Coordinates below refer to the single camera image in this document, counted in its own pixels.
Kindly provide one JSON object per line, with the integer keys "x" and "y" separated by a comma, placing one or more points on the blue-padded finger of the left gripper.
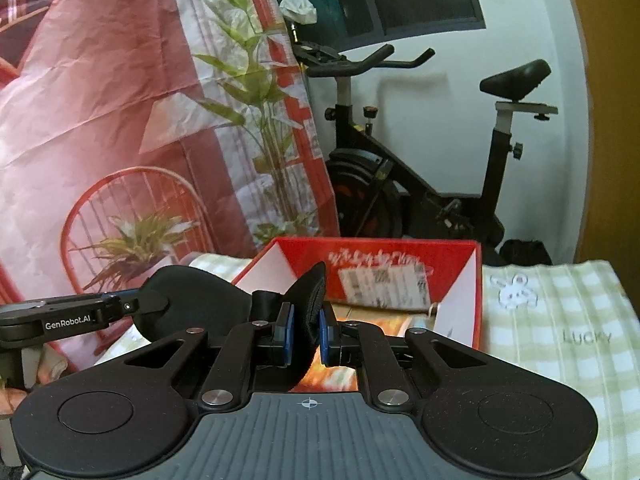
{"x": 131, "y": 302}

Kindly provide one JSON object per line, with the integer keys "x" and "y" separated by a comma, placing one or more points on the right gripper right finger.
{"x": 339, "y": 343}

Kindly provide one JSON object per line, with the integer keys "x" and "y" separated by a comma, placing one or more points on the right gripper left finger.
{"x": 275, "y": 339}

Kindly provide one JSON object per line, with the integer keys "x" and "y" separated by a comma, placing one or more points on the orange floral cloth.
{"x": 320, "y": 378}

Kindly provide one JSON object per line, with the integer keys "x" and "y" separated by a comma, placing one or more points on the black eye mask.
{"x": 200, "y": 299}

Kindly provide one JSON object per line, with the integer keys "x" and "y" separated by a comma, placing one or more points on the white shipping label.
{"x": 403, "y": 287}

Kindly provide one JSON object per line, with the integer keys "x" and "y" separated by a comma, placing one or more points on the red cardboard box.
{"x": 455, "y": 282}

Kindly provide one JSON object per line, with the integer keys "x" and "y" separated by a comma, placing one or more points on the red printed backdrop curtain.
{"x": 140, "y": 133}

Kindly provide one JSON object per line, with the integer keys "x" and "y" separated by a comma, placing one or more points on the green checkered bunny blanket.
{"x": 575, "y": 324}

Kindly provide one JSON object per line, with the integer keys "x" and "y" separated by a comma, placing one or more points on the wooden door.
{"x": 610, "y": 231}

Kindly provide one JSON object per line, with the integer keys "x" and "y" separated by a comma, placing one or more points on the white plastic bag on handlebar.
{"x": 299, "y": 11}

